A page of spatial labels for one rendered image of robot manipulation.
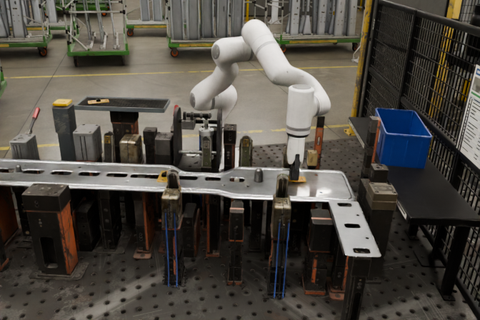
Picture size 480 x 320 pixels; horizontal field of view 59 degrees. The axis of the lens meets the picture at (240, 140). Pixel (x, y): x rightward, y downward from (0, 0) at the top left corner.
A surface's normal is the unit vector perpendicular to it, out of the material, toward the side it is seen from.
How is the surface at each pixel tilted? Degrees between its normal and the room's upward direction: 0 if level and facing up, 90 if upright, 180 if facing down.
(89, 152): 90
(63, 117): 90
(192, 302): 0
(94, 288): 0
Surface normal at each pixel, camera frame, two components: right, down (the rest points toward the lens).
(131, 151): -0.04, 0.39
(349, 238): 0.03, -0.92
